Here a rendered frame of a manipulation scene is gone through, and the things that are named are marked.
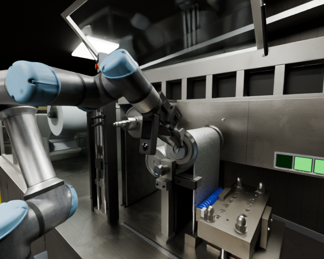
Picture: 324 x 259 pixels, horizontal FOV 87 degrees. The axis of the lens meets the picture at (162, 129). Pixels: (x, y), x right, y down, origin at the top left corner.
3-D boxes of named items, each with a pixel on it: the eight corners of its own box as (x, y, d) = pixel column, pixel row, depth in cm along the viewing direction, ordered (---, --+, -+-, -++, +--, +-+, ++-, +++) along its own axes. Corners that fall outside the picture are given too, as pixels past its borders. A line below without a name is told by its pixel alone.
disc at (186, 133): (164, 164, 70) (163, 127, 68) (164, 164, 70) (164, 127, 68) (197, 172, 60) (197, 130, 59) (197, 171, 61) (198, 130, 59)
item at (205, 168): (192, 211, 63) (193, 163, 61) (217, 189, 81) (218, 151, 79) (194, 212, 63) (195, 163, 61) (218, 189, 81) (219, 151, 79)
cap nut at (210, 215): (202, 219, 57) (202, 206, 57) (207, 214, 60) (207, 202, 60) (213, 223, 55) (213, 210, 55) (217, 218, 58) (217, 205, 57)
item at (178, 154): (164, 147, 66) (176, 135, 62) (168, 146, 68) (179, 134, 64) (176, 163, 63) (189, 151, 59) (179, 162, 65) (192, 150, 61)
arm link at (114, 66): (100, 57, 42) (128, 40, 39) (128, 90, 49) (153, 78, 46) (90, 76, 37) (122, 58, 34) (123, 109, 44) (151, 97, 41)
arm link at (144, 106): (143, 103, 41) (122, 104, 46) (154, 115, 44) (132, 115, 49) (157, 81, 44) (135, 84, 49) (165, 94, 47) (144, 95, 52)
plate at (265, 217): (259, 246, 61) (261, 217, 60) (264, 231, 69) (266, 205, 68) (267, 250, 60) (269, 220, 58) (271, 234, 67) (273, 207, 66)
